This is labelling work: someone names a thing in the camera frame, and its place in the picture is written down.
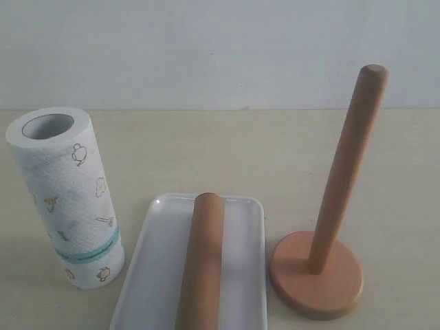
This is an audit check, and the white rectangular tray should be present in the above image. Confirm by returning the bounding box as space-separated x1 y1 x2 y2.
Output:
109 193 267 329

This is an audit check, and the printed white paper towel roll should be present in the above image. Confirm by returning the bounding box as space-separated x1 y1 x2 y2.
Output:
5 107 124 289

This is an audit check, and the brown cardboard tube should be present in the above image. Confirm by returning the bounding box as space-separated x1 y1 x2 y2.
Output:
175 192 225 329

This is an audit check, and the wooden paper towel holder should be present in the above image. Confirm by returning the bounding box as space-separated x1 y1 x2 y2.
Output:
269 65 388 320

